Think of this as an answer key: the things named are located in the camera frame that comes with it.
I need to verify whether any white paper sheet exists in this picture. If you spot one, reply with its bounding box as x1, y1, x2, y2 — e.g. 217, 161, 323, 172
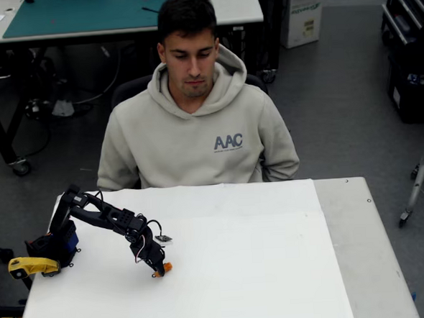
6, 176, 356, 318

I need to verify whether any man in beige hoodie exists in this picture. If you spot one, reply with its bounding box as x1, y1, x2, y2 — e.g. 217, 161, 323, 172
85, 0, 302, 194

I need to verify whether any black and yellow clamp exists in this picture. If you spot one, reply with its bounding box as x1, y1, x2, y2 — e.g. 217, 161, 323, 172
0, 292, 27, 318

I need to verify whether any black office chair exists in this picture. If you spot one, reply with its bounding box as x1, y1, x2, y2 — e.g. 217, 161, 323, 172
109, 68, 274, 192

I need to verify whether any white power adapter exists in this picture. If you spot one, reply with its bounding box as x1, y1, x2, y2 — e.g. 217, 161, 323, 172
51, 99, 76, 118

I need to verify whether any green cutting mat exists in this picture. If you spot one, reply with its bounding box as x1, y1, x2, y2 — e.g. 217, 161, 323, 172
0, 0, 195, 39

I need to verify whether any grey workbench with black legs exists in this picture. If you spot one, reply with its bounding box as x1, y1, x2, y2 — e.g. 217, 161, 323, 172
0, 0, 284, 178

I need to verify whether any white cardboard box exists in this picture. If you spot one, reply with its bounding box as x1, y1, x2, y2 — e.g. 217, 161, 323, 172
277, 0, 327, 50

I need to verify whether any metal stand leg with caster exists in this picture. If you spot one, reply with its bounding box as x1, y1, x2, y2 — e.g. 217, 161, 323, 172
392, 112, 424, 228

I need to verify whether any black storage bin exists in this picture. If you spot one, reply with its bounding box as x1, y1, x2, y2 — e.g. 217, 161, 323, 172
384, 50, 424, 126

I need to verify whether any black tool cabinet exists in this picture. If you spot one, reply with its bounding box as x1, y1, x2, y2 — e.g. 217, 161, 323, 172
379, 0, 424, 47

